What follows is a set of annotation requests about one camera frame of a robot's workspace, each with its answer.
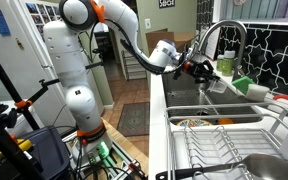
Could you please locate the white refrigerator with photos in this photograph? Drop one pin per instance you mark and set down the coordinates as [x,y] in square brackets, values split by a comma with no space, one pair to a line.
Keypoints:
[25,59]

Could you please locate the short green soap bottle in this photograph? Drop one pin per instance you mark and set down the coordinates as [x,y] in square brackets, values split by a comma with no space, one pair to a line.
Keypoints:
[220,59]

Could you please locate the white brush red handle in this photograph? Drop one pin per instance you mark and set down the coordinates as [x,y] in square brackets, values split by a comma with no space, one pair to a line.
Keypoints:
[260,93]

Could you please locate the small clear plastic lunch box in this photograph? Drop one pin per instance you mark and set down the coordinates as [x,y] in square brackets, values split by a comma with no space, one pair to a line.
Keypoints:
[217,86]

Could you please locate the large cardboard box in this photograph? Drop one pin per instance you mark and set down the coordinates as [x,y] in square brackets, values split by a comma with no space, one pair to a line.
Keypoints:
[180,39]

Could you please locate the stainless steel sink basin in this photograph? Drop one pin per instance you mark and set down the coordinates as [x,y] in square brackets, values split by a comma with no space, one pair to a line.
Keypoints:
[186,82]

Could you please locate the orange plastic ball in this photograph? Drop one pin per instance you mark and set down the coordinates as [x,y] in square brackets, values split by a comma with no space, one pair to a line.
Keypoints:
[223,121]

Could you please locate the tall green soap bottle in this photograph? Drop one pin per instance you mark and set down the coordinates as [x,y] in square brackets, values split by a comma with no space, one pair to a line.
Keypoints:
[227,63]

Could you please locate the black tripod stand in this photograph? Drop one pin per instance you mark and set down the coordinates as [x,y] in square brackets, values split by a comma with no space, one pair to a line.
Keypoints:
[10,148]

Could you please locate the black handled steel ladle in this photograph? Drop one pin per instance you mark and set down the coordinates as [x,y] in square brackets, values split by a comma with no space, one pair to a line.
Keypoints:
[260,165]

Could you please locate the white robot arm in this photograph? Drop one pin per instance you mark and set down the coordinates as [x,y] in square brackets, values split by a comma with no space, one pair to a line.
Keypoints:
[61,38]

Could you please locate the steel wire sink grid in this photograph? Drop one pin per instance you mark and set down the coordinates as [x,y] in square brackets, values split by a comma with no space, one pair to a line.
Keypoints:
[189,98]

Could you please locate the colourful floral ceramic plate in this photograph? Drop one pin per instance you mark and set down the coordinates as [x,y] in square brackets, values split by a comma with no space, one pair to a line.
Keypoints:
[193,123]

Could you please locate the green white sponge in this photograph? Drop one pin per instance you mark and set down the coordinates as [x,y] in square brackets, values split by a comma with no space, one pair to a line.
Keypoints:
[242,84]

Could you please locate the patterned grey floor rug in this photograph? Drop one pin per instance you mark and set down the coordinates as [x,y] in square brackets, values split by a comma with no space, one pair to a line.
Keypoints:
[135,119]

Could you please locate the dark blue plastic bin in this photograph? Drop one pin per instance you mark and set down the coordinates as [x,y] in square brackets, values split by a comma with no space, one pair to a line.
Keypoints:
[40,156]

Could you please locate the steel wire dish rack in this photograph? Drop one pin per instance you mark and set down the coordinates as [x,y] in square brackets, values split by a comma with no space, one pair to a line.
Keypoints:
[193,147]

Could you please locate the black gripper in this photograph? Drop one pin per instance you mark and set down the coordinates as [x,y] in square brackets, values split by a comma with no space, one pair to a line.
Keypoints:
[200,71]

